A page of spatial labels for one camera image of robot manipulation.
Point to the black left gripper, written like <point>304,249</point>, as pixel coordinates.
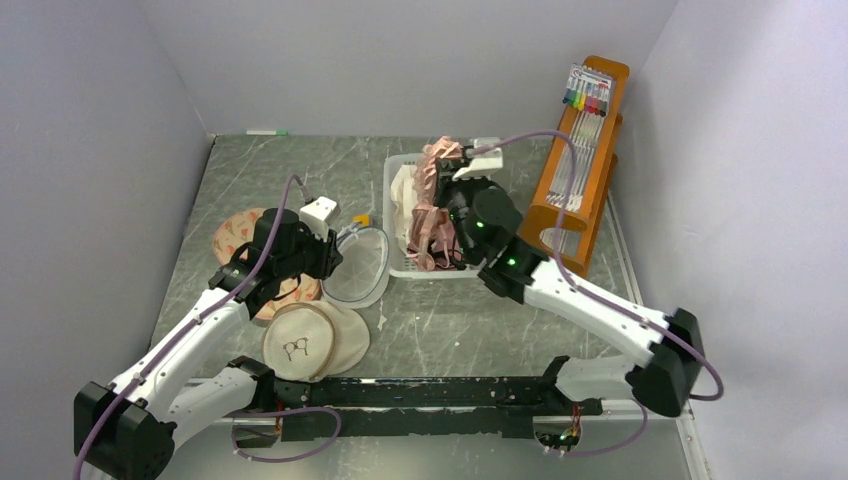
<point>328,253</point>

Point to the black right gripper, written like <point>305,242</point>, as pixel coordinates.
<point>452,184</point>

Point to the white mesh laundry bag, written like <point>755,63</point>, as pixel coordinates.
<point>362,277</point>

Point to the pink bra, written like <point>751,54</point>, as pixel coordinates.
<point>432,244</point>

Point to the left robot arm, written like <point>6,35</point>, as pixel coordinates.
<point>131,427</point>

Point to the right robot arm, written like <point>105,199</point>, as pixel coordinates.
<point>660,355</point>

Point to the beige round bag with glasses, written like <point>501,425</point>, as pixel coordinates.
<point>309,341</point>

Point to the tulip pattern mesh bag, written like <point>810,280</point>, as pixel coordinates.
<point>238,230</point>

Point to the yellow grey block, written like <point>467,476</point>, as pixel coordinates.
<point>362,221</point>

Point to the white plastic basket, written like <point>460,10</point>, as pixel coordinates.
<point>400,266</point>

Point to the white cloth in basket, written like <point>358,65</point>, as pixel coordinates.
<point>404,198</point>

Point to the orange wooden rack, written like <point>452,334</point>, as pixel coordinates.
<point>573,235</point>

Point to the clear pen packs on rack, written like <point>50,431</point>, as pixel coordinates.
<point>571,176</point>

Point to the white green marker pen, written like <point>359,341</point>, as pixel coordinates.
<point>261,132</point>

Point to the colour marker pen pack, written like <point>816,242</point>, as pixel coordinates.
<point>588,90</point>

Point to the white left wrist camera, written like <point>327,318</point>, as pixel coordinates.
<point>318,214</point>

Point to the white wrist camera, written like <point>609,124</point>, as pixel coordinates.
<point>479,166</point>
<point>318,214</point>

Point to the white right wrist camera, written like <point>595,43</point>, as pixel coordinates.
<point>479,166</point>

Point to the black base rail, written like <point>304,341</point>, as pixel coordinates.
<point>393,407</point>

